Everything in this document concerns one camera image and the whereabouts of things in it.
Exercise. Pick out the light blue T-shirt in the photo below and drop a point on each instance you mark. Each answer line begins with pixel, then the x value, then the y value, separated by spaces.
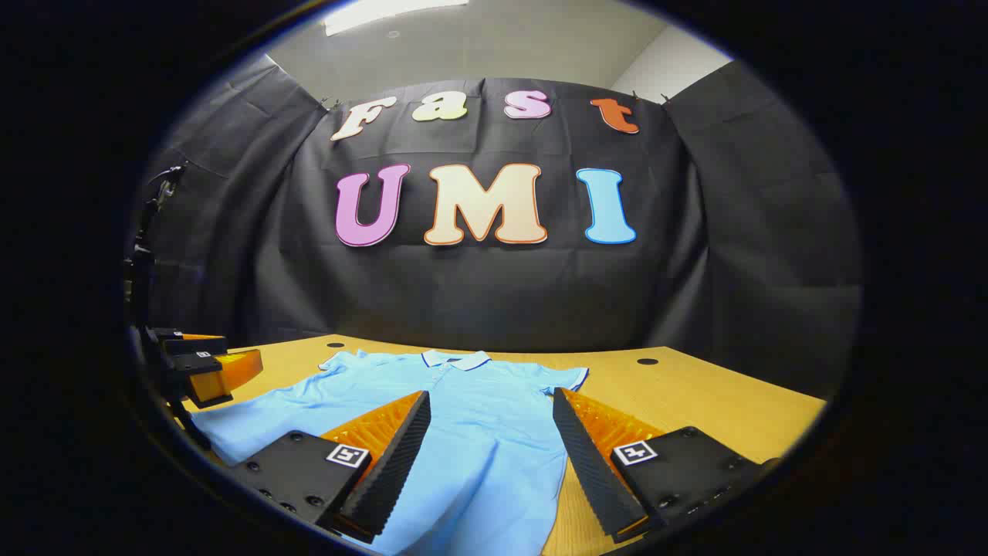
pixel 478 432

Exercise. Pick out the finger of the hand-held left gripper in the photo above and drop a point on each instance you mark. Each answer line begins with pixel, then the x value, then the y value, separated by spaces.
pixel 185 345
pixel 193 374

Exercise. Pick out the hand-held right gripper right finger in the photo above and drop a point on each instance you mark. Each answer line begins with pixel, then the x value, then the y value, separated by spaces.
pixel 590 471

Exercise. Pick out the black backdrop cloth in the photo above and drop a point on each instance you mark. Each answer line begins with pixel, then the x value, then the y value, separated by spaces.
pixel 502 293

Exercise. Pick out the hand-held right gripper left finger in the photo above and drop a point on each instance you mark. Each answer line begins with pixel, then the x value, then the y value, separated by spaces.
pixel 397 471

